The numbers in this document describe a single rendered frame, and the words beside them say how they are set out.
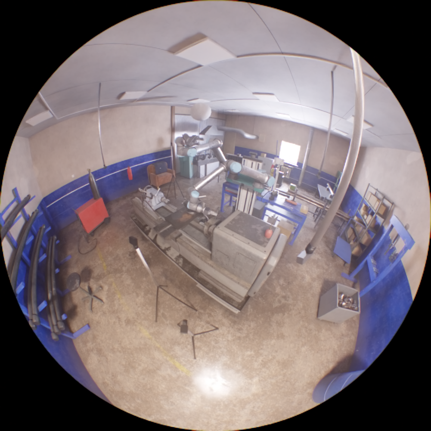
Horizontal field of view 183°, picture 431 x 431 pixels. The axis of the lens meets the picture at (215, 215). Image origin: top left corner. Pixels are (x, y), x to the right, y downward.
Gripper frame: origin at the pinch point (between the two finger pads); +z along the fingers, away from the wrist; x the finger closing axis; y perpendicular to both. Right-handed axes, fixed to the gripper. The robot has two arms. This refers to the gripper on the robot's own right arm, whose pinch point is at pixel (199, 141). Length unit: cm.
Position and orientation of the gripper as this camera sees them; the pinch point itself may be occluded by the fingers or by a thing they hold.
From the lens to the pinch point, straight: 129.5
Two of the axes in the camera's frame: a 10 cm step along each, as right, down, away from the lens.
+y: 3.6, 3.3, 8.7
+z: 7.9, 3.9, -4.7
